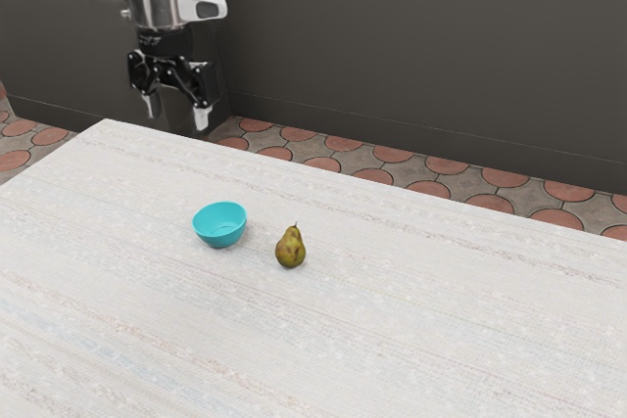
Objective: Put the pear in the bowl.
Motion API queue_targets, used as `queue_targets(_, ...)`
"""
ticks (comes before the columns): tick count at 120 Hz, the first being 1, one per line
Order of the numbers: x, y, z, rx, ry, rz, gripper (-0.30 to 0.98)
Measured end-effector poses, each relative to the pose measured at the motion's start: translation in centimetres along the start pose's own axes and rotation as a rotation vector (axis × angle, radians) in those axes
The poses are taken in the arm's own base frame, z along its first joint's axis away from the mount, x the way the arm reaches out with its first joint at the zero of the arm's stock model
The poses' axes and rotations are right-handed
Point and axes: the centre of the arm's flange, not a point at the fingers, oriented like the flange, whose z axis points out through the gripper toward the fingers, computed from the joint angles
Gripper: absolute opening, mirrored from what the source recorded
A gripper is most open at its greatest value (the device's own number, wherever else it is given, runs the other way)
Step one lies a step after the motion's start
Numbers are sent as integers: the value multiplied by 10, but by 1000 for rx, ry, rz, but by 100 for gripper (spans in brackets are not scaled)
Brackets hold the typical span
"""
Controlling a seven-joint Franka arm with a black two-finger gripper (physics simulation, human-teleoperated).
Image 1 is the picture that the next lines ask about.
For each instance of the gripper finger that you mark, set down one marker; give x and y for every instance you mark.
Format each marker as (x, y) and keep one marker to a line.
(149, 95)
(195, 100)

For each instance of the teal bowl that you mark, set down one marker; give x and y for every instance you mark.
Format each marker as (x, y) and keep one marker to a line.
(219, 224)

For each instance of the green brown pear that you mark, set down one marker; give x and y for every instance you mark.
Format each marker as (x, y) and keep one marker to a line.
(290, 249)

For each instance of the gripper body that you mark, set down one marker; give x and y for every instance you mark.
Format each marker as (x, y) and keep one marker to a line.
(164, 48)

